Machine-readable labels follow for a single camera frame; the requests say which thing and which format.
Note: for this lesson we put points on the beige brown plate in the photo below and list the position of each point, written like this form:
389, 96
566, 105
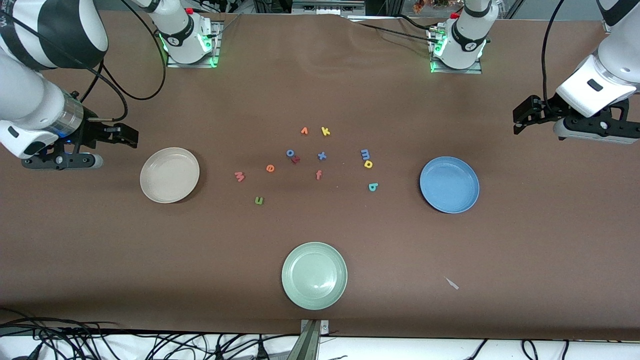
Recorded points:
169, 175

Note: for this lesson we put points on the yellow foam letter k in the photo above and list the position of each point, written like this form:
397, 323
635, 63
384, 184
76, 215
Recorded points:
324, 131

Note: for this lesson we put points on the blue plate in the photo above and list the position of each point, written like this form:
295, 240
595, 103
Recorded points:
449, 185

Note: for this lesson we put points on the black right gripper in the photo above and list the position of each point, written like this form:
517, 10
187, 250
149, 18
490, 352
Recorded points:
93, 131

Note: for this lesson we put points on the pale green plate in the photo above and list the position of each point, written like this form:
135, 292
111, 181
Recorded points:
314, 276

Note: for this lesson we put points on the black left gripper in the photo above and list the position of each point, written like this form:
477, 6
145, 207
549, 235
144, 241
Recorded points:
541, 111

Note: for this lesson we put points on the blue foam letter m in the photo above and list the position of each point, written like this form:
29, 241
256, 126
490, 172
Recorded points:
365, 153

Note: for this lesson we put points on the brown table cover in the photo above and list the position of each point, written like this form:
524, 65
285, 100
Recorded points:
320, 90

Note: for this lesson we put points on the small white paper scrap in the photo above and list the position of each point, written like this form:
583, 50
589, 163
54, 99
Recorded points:
452, 284

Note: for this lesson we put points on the aluminium corner profile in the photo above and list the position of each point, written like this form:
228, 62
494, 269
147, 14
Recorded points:
607, 26

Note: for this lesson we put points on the metal table edge bracket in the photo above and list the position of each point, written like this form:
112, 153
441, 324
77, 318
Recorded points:
310, 345

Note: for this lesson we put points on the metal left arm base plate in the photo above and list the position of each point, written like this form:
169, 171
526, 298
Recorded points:
450, 71

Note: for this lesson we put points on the orange dried plant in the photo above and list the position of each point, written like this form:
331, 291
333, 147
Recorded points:
418, 5

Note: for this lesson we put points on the red foam letter w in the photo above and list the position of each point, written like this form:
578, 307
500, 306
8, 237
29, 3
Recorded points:
239, 176

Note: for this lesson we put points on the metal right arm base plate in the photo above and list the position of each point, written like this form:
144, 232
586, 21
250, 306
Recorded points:
175, 64

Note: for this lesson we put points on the aluminium frame beam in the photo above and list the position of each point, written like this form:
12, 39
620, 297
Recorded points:
325, 7

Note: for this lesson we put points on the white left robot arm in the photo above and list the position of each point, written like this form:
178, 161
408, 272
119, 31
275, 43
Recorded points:
615, 65

